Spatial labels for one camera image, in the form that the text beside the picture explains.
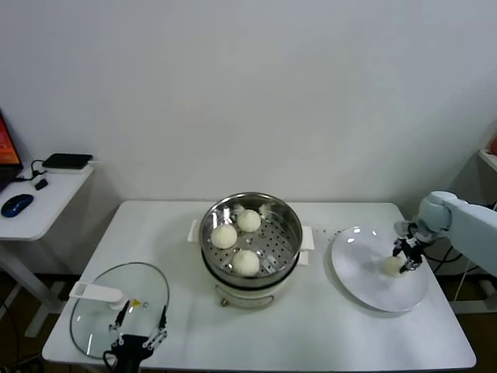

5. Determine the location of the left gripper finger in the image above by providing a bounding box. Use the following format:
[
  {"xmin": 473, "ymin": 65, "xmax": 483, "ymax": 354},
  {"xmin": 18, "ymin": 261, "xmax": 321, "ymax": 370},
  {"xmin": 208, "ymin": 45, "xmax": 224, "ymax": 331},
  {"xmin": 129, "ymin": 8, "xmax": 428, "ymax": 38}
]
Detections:
[
  {"xmin": 108, "ymin": 301, "xmax": 131, "ymax": 347},
  {"xmin": 143, "ymin": 305, "xmax": 169, "ymax": 350}
]

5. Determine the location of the flat black box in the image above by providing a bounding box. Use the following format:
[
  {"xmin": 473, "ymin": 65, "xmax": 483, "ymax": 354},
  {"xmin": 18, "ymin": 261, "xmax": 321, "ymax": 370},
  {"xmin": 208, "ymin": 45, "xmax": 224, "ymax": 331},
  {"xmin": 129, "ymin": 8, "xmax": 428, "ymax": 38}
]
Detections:
[{"xmin": 41, "ymin": 153, "xmax": 93, "ymax": 170}]

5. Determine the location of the white table base foot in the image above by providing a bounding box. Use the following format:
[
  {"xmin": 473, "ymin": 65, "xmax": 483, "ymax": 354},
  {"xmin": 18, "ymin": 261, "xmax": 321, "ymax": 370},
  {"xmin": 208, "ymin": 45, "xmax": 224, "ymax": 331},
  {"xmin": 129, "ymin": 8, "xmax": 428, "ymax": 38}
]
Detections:
[{"xmin": 452, "ymin": 278, "xmax": 497, "ymax": 314}]

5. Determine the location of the blue computer mouse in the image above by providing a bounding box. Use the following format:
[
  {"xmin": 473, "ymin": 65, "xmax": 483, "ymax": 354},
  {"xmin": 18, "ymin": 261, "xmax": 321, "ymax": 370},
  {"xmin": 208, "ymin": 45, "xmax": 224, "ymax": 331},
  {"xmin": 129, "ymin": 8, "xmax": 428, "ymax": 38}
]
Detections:
[{"xmin": 0, "ymin": 193, "xmax": 35, "ymax": 218}]

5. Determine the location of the stainless steel steamer basket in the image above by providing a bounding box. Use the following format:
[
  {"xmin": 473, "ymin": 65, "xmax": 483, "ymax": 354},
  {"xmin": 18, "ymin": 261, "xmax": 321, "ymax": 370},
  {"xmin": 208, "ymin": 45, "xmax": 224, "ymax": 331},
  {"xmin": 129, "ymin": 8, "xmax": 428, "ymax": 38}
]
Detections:
[{"xmin": 198, "ymin": 190, "xmax": 303, "ymax": 281}]

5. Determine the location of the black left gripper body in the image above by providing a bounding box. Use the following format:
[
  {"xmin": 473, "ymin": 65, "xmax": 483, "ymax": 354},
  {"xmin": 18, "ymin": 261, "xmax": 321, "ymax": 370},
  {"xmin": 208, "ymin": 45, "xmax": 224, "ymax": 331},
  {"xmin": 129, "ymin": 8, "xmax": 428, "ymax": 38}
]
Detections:
[{"xmin": 112, "ymin": 336, "xmax": 155, "ymax": 361}]

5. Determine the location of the white steamed baozi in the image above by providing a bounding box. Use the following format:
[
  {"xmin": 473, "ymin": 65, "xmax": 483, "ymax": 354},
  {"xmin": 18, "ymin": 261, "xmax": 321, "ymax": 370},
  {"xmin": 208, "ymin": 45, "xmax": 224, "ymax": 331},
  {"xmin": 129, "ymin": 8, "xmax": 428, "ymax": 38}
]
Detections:
[
  {"xmin": 231, "ymin": 249, "xmax": 260, "ymax": 277},
  {"xmin": 381, "ymin": 256, "xmax": 403, "ymax": 277},
  {"xmin": 236, "ymin": 209, "xmax": 262, "ymax": 233},
  {"xmin": 210, "ymin": 225, "xmax": 238, "ymax": 249}
]

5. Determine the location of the white shelf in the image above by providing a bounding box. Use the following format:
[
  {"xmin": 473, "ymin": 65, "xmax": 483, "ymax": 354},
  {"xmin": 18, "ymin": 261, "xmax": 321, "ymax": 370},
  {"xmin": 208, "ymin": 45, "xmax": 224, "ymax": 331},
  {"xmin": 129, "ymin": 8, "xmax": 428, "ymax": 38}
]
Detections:
[{"xmin": 478, "ymin": 149, "xmax": 497, "ymax": 172}]

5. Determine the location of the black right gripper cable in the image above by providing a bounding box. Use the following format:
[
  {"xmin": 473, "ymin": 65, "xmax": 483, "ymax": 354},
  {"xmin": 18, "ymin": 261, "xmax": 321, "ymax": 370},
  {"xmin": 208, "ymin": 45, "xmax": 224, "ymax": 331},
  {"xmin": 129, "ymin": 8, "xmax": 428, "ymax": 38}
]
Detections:
[{"xmin": 422, "ymin": 244, "xmax": 464, "ymax": 266}]

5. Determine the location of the black laptop with red screen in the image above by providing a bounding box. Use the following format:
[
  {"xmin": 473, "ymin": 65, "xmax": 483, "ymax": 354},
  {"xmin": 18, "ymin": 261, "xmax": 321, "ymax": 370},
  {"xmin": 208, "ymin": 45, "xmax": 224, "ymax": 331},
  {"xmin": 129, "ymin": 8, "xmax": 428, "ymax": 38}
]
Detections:
[{"xmin": 0, "ymin": 110, "xmax": 24, "ymax": 193}]

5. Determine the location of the thin black desk cable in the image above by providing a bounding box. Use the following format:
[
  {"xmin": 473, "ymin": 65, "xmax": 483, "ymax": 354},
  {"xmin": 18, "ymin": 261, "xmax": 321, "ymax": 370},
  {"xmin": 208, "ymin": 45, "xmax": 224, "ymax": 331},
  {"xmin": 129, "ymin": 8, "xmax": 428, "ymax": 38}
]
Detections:
[{"xmin": 15, "ymin": 159, "xmax": 50, "ymax": 183}]

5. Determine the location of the white oval plate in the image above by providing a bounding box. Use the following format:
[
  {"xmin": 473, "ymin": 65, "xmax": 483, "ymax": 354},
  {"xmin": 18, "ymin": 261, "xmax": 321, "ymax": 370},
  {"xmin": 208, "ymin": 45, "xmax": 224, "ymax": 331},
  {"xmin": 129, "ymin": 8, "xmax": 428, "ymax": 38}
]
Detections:
[{"xmin": 330, "ymin": 226, "xmax": 431, "ymax": 313}]

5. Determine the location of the cream electric cooking pot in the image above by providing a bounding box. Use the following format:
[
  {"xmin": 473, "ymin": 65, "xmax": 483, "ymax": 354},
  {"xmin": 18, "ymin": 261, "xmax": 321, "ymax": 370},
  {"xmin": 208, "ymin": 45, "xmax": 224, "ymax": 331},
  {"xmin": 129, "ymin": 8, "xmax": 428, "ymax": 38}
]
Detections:
[{"xmin": 187, "ymin": 219, "xmax": 315, "ymax": 308}]

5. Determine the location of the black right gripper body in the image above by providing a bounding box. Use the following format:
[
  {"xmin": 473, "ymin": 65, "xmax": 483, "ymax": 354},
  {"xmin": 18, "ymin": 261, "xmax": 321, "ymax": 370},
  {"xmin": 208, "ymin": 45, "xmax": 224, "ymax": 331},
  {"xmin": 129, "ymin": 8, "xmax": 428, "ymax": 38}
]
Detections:
[{"xmin": 402, "ymin": 237, "xmax": 424, "ymax": 265}]

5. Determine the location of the white hanging cable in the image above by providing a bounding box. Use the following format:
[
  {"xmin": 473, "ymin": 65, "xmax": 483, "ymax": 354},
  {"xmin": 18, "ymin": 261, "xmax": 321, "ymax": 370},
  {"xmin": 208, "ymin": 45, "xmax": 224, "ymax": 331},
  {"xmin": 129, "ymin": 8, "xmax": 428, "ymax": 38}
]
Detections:
[{"xmin": 452, "ymin": 260, "xmax": 473, "ymax": 303}]

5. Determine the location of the glass lid with white handle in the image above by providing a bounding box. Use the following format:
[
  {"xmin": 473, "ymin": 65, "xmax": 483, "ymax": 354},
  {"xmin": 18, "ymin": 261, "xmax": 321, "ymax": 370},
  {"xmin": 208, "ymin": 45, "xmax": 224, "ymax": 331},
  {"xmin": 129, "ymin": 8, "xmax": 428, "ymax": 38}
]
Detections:
[{"xmin": 68, "ymin": 262, "xmax": 171, "ymax": 359}]

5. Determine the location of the white side table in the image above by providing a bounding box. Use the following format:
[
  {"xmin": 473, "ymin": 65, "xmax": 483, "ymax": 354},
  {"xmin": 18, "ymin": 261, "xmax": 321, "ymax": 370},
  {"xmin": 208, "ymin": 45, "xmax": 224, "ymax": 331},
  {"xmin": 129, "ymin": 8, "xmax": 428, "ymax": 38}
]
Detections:
[{"xmin": 0, "ymin": 161, "xmax": 95, "ymax": 339}]

